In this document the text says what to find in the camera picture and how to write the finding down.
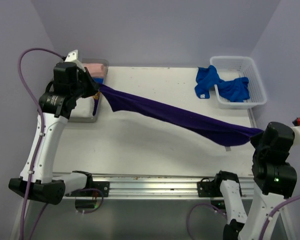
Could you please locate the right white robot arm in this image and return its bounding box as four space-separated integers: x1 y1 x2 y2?
212 122 297 240

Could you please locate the pink rolled towel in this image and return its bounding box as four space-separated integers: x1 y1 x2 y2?
83 63 107 78

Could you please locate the yellow rolled towel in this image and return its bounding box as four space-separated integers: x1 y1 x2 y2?
93 92 100 100

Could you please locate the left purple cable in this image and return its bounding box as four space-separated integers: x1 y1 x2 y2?
16 47 105 240

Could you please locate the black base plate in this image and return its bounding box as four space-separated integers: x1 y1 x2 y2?
68 181 110 198
196 177 223 198

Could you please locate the white rolled towel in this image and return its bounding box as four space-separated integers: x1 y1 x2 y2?
70 97 95 118

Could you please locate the blue rolled towel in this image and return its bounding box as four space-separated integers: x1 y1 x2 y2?
92 77 104 85

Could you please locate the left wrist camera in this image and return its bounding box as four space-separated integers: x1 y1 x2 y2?
64 49 85 70

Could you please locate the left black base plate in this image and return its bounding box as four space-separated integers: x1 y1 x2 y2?
68 181 110 198

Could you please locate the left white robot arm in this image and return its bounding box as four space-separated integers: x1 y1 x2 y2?
8 62 100 205

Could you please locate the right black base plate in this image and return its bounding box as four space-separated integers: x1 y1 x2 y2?
196 177 223 198

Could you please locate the aluminium mounting rail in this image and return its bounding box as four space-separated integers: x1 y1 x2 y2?
62 173 256 201

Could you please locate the purple towel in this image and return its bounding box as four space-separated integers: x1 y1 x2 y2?
99 84 263 147

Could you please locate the white plastic basket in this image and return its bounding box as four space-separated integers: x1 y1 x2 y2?
209 56 267 110

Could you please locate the grey plastic tray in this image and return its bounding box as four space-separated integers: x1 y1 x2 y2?
69 58 109 123

